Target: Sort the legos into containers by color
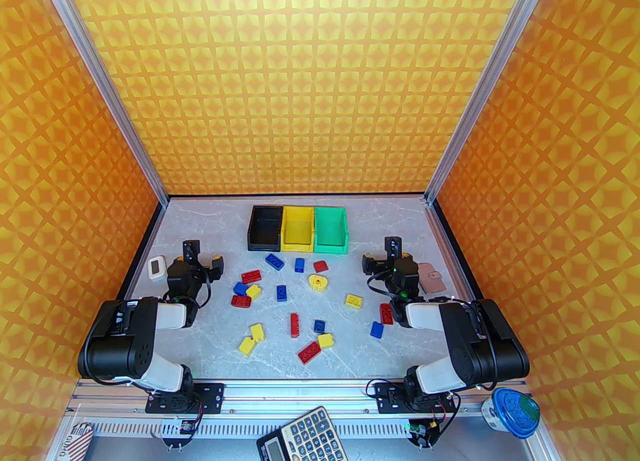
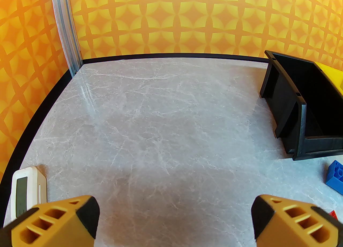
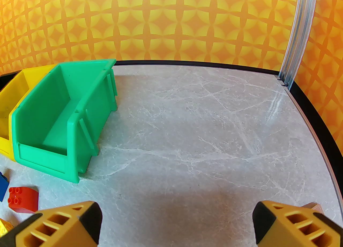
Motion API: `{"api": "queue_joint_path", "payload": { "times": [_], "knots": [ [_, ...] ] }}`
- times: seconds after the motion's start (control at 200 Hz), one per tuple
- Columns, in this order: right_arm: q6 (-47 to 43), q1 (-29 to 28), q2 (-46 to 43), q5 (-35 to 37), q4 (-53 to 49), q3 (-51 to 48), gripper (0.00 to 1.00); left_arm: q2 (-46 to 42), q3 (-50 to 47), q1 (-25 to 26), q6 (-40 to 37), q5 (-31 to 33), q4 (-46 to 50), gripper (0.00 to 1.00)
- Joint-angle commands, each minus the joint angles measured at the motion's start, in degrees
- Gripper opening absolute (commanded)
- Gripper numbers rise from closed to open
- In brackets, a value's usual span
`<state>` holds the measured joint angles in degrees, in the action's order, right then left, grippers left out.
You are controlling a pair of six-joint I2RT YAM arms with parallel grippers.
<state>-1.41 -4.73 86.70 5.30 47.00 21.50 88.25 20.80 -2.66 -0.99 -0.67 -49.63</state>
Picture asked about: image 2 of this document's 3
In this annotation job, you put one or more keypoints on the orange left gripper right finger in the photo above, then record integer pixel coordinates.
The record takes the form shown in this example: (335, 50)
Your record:
(289, 227)

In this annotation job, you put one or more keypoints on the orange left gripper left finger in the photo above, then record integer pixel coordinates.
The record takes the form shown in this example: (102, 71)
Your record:
(53, 227)

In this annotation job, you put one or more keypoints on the red lego brick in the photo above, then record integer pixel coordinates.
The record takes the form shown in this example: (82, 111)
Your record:
(333, 214)

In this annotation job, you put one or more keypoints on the blue lego brick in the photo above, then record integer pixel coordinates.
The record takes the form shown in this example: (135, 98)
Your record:
(336, 177)

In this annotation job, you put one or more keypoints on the white digital timer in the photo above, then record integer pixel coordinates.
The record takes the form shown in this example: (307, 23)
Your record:
(26, 187)

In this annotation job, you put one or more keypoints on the black plastic storage bin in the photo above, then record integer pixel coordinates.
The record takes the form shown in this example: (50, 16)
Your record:
(284, 106)

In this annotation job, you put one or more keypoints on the yellow plastic storage bin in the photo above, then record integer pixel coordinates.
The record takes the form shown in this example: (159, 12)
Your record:
(335, 75)

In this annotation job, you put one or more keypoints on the aluminium frame post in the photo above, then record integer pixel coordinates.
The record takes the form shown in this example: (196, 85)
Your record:
(64, 26)

